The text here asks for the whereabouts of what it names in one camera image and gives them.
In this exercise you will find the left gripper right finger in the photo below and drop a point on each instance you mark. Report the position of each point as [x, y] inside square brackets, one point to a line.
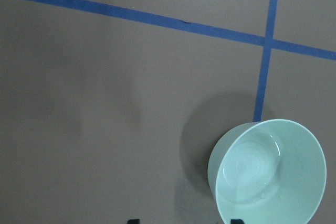
[236, 221]

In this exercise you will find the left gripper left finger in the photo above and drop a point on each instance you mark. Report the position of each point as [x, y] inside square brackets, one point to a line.
[133, 221]

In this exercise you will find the light green bowl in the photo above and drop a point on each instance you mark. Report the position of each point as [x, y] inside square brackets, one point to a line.
[272, 171]

